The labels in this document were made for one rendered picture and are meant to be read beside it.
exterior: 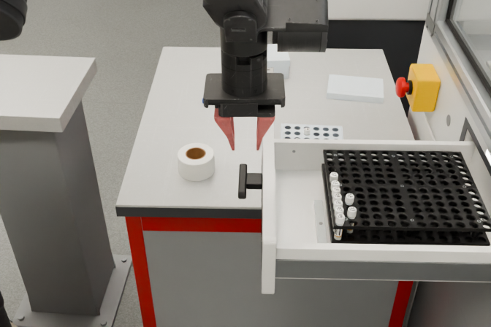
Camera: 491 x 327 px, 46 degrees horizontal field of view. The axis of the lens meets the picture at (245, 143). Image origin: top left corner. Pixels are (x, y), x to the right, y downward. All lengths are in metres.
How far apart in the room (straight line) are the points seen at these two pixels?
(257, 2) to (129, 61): 2.57
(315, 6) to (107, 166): 1.83
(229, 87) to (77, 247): 1.02
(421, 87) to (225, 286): 0.55
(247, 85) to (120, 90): 2.21
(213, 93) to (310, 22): 0.16
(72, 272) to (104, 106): 1.21
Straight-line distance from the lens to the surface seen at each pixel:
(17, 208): 1.62
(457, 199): 0.91
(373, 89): 1.38
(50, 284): 1.81
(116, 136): 2.58
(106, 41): 3.39
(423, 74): 1.18
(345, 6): 1.62
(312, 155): 0.99
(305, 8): 0.68
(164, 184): 1.11
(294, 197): 0.96
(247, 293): 1.24
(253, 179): 0.87
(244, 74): 0.71
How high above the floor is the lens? 1.47
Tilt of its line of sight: 36 degrees down
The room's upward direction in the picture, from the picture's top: straight up
